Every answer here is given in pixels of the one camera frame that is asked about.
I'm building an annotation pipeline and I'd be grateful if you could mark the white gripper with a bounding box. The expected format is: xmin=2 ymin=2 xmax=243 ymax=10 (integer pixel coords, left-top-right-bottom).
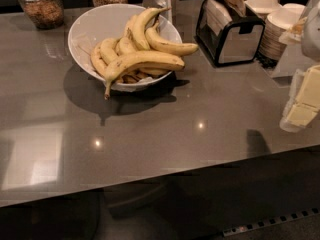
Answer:
xmin=279 ymin=65 xmax=320 ymax=133

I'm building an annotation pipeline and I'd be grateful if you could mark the long yellow banana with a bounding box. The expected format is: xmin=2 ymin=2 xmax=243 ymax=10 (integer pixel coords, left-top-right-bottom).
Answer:
xmin=104 ymin=51 xmax=185 ymax=100

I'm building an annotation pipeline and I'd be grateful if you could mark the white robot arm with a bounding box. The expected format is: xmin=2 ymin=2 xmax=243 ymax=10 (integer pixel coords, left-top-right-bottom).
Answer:
xmin=279 ymin=2 xmax=320 ymax=133

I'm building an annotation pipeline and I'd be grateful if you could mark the top upright yellow banana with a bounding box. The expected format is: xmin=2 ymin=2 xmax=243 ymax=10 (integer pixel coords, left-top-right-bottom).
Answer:
xmin=131 ymin=7 xmax=169 ymax=50

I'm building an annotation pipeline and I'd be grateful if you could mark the center short yellow banana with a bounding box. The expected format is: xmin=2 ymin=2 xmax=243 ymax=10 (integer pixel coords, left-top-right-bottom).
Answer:
xmin=118 ymin=37 xmax=137 ymax=55

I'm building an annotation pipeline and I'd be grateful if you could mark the middle left yellow banana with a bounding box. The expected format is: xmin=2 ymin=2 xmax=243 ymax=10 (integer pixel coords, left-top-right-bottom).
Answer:
xmin=100 ymin=38 xmax=118 ymax=64

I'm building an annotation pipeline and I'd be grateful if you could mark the white ceramic bowl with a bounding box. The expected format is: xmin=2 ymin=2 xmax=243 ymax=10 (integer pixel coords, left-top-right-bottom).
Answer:
xmin=68 ymin=4 xmax=182 ymax=92

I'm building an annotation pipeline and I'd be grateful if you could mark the left curved yellow banana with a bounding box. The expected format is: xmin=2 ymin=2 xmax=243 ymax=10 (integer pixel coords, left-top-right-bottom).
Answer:
xmin=90 ymin=43 xmax=107 ymax=77

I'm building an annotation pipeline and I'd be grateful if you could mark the black napkin dispenser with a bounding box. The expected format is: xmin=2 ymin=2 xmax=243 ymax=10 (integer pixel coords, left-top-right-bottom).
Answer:
xmin=196 ymin=0 xmax=265 ymax=67

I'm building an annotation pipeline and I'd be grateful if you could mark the floor vent grille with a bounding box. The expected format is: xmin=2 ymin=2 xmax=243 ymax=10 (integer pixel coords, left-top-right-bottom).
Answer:
xmin=222 ymin=208 xmax=320 ymax=237

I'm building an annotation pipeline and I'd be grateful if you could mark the rear stack of white bowls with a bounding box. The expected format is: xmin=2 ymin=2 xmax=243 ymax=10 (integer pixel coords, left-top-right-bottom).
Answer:
xmin=245 ymin=0 xmax=281 ymax=19

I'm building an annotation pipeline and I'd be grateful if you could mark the left glass cereal jar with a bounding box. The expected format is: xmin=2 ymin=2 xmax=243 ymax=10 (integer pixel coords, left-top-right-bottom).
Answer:
xmin=18 ymin=0 xmax=64 ymax=29

